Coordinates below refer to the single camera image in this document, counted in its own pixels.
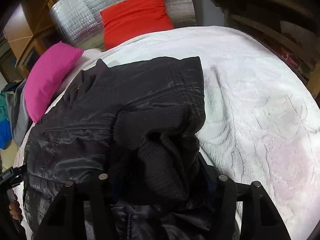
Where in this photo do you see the white bed blanket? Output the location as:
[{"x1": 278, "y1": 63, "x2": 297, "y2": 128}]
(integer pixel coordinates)
[{"x1": 16, "y1": 27, "x2": 319, "y2": 239}]

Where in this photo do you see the black quilted jacket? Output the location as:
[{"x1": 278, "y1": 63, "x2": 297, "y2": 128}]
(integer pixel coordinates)
[{"x1": 23, "y1": 56, "x2": 238, "y2": 240}]

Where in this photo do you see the pink pillow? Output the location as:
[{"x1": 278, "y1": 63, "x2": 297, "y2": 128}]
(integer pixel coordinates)
[{"x1": 24, "y1": 42, "x2": 84, "y2": 123}]

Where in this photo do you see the silver foil headboard panel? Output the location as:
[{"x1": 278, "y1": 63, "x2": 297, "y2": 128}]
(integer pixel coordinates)
[{"x1": 50, "y1": 0, "x2": 196, "y2": 50}]

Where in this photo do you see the red pillow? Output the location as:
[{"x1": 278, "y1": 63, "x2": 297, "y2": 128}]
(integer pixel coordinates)
[{"x1": 100, "y1": 0, "x2": 174, "y2": 50}]

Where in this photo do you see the teal shirt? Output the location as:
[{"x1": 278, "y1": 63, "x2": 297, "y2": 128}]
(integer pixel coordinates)
[{"x1": 0, "y1": 93, "x2": 9, "y2": 122}]

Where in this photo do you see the wooden pillar cabinet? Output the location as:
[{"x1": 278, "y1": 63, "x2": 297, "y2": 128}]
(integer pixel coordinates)
[{"x1": 4, "y1": 0, "x2": 62, "y2": 77}]

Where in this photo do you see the blue jacket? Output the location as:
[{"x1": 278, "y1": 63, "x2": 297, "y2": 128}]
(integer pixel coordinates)
[{"x1": 0, "y1": 120, "x2": 12, "y2": 150}]

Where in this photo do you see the person's left hand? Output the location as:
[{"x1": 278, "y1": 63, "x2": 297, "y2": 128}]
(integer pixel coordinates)
[{"x1": 9, "y1": 193, "x2": 23, "y2": 221}]

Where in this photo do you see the grey garment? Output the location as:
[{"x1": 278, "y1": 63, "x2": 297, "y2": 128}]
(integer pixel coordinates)
[{"x1": 6, "y1": 79, "x2": 32, "y2": 146}]

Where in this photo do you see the wooden side table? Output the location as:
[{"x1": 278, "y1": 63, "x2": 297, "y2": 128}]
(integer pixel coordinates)
[{"x1": 211, "y1": 0, "x2": 319, "y2": 98}]

